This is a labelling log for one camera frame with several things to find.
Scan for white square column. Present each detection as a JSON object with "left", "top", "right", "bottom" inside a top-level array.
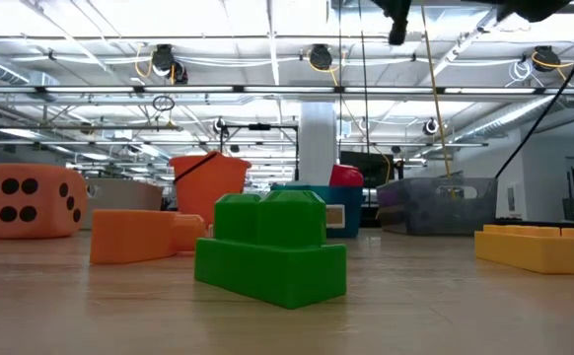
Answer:
[{"left": 299, "top": 102, "right": 338, "bottom": 186}]

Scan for yellow flat lego brick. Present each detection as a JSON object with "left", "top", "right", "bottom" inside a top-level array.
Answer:
[{"left": 473, "top": 224, "right": 574, "bottom": 276}]

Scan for yellow cable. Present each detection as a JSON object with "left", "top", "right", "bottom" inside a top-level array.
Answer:
[{"left": 419, "top": 0, "right": 459, "bottom": 201}]

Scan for black aluminium table frame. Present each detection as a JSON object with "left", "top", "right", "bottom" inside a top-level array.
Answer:
[{"left": 496, "top": 218, "right": 574, "bottom": 229}]

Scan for orange pumpkin bucket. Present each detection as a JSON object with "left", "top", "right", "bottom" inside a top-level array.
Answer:
[{"left": 170, "top": 150, "right": 253, "bottom": 228}]

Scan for orange foam die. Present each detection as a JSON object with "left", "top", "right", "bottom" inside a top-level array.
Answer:
[{"left": 0, "top": 163, "right": 89, "bottom": 241}]

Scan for orange peg block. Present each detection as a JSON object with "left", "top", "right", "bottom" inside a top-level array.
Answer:
[{"left": 89, "top": 208, "right": 207, "bottom": 266}]

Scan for black monitor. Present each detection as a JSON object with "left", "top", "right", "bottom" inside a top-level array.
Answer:
[{"left": 339, "top": 150, "right": 395, "bottom": 188}]

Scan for clear light grey bin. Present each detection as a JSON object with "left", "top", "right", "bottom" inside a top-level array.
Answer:
[{"left": 83, "top": 177, "right": 165, "bottom": 214}]

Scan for large black ceiling cable reel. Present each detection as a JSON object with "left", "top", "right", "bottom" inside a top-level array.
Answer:
[
  {"left": 308, "top": 43, "right": 335, "bottom": 72},
  {"left": 151, "top": 43, "right": 189, "bottom": 85},
  {"left": 532, "top": 45, "right": 562, "bottom": 74}
]

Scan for red block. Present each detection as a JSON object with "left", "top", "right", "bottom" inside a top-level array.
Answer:
[{"left": 328, "top": 164, "right": 365, "bottom": 187}]

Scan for smoky grey translucent bin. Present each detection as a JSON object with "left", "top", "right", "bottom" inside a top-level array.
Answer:
[{"left": 376, "top": 176, "right": 499, "bottom": 237}]

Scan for thick black cable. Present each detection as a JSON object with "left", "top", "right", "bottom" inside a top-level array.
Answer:
[{"left": 493, "top": 21, "right": 574, "bottom": 179}]

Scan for thin black hanging cable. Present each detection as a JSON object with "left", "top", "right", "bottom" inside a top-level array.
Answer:
[
  {"left": 336, "top": 0, "right": 343, "bottom": 167},
  {"left": 357, "top": 0, "right": 372, "bottom": 208}
]

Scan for teal plastic bin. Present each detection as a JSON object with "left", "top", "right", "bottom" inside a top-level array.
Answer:
[{"left": 270, "top": 183, "right": 366, "bottom": 239}]

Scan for green two-stud block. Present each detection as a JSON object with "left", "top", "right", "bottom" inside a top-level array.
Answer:
[{"left": 193, "top": 189, "right": 348, "bottom": 311}]

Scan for black background rig frame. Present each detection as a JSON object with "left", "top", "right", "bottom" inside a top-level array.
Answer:
[{"left": 220, "top": 122, "right": 301, "bottom": 186}]

